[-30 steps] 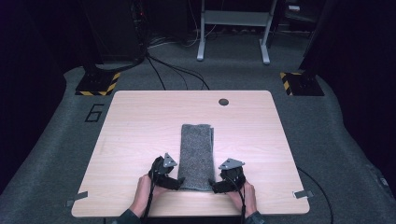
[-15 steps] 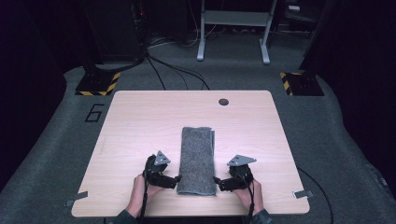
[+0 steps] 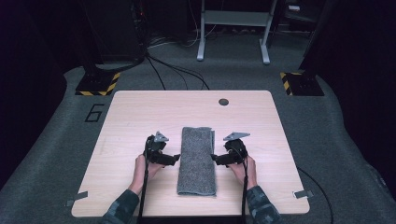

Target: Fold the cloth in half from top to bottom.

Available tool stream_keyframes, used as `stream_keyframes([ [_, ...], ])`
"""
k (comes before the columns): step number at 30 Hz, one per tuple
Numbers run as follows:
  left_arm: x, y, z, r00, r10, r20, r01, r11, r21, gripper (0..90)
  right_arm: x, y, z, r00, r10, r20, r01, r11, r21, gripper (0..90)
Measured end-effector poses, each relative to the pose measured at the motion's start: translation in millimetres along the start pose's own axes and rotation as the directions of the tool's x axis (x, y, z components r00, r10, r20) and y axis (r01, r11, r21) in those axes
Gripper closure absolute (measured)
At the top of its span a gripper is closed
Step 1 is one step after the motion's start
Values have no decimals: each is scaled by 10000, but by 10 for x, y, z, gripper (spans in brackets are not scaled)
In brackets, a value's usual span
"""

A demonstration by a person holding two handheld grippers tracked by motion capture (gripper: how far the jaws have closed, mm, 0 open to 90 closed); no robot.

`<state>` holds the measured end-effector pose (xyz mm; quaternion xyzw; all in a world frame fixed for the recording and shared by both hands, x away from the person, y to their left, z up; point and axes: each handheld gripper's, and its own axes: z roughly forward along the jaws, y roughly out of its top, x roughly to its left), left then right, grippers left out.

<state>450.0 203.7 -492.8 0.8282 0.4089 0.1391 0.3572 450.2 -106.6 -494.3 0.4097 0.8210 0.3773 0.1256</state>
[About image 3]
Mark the dark stand column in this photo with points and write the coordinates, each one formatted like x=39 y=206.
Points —
x=320 y=37

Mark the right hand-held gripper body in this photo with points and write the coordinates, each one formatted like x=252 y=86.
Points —
x=237 y=151

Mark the black cabinet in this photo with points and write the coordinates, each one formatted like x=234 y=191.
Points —
x=115 y=28

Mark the black striped stand base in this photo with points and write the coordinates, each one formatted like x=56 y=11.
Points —
x=98 y=84
x=303 y=84

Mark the dark round table grommet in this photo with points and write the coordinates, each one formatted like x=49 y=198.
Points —
x=223 y=102

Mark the person's right hand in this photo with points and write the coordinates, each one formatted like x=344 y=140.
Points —
x=247 y=172

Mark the person's left hand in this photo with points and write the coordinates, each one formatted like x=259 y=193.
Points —
x=141 y=174

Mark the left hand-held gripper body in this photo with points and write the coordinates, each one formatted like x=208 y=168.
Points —
x=154 y=149

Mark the white metal desk frame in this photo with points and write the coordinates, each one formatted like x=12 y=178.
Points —
x=235 y=18

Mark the grey towel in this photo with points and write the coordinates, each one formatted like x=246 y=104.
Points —
x=196 y=161

